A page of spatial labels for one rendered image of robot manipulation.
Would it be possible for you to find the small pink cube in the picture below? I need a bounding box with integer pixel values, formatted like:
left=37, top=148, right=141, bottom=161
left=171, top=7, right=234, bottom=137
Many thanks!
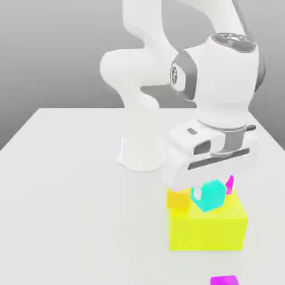
left=224, top=175, right=235, bottom=196

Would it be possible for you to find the small magenta cube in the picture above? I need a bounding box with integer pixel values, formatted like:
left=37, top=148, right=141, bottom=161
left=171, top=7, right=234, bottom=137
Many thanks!
left=209, top=275, right=240, bottom=285

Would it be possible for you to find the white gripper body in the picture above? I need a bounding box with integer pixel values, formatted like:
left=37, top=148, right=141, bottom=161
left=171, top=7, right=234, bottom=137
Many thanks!
left=163, top=141, right=259, bottom=193

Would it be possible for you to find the small cyan cube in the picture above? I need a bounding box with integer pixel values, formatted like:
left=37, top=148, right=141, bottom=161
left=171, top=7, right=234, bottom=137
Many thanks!
left=190, top=179, right=228, bottom=213

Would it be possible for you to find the large yellow box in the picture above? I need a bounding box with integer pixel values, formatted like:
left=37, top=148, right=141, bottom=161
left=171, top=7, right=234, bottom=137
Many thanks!
left=165, top=186, right=249, bottom=252

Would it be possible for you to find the small orange cube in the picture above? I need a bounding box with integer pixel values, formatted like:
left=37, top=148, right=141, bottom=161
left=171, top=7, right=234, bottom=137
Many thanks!
left=166, top=190, right=193, bottom=212

